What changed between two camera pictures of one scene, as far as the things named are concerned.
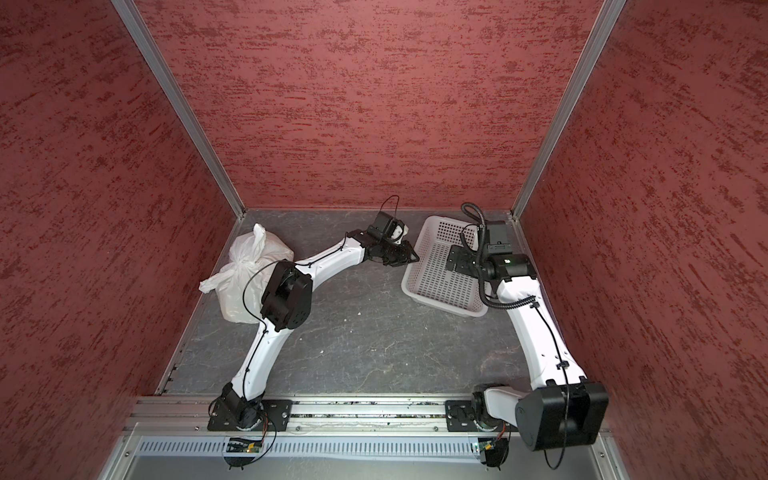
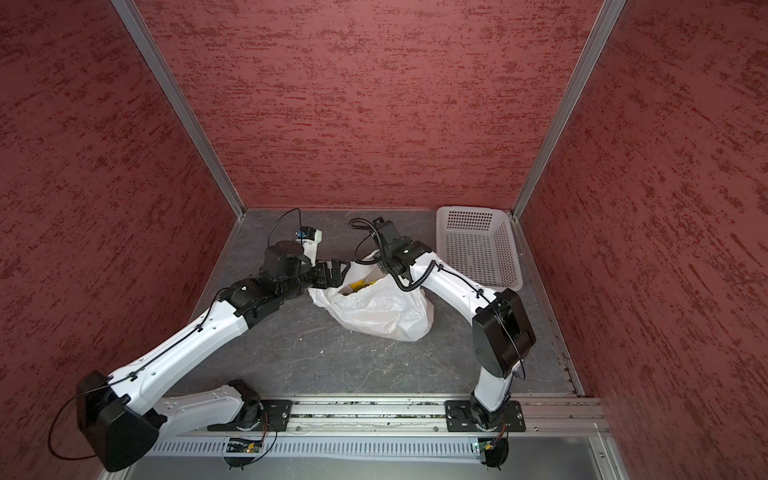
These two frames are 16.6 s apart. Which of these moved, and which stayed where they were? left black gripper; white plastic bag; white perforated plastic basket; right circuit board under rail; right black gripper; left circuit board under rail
Moved: white perforated plastic basket; white plastic bag; right black gripper; left black gripper
Stayed: left circuit board under rail; right circuit board under rail
